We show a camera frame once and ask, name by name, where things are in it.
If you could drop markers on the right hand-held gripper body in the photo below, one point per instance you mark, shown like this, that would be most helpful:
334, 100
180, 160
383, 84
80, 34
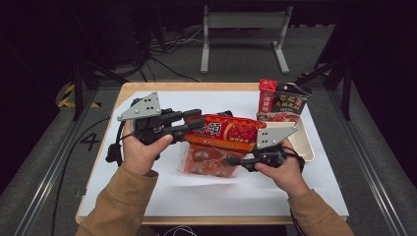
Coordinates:
272, 136

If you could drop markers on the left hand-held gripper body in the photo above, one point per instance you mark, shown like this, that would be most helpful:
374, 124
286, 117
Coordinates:
144, 106

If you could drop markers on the large orange seasoning packet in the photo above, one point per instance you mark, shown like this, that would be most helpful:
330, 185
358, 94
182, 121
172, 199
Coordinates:
226, 131

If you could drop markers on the cream plastic divided container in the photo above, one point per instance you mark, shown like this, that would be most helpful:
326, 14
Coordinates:
304, 141

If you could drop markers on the red and black food packet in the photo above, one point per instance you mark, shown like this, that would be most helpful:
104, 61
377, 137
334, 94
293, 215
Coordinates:
285, 101

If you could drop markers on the person's right hand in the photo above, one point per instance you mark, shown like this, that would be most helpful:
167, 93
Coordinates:
288, 178

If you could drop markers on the person's left hand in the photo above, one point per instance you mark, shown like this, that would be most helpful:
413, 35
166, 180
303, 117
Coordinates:
142, 157

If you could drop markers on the white table mat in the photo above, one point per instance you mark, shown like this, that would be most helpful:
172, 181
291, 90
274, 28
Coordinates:
203, 200

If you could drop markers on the black tripod stand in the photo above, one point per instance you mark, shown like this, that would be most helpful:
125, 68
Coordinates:
345, 91
78, 91

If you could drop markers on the aluminium rail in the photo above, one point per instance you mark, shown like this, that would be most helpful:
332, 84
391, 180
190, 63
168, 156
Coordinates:
49, 177
370, 177

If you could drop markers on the grey metal stand frame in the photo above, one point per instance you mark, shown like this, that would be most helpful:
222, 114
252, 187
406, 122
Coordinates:
246, 19

